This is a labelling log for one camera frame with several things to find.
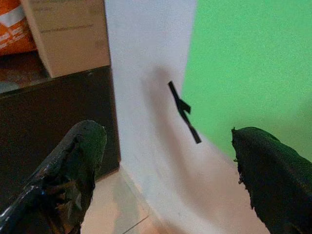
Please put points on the green backdrop sheet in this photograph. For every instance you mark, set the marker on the green backdrop sheet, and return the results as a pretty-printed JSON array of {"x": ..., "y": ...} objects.
[{"x": 243, "y": 61}]

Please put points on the black glass top table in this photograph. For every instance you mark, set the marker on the black glass top table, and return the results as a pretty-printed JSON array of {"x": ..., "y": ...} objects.
[{"x": 61, "y": 104}]

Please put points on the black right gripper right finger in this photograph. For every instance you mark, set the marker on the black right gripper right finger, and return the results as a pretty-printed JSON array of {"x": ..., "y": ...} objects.
[{"x": 280, "y": 185}]

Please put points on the forked black tape strip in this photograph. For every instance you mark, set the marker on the forked black tape strip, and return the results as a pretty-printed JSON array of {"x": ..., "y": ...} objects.
[{"x": 181, "y": 105}]

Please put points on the tall cardboard pillow box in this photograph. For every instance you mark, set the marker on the tall cardboard pillow box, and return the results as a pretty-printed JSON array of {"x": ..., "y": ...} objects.
[{"x": 73, "y": 36}]

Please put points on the orange white shopping bag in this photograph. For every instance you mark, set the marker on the orange white shopping bag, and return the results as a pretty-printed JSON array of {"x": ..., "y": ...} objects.
[{"x": 14, "y": 29}]

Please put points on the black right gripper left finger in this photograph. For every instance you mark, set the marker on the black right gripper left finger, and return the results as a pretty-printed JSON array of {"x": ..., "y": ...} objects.
[{"x": 61, "y": 182}]

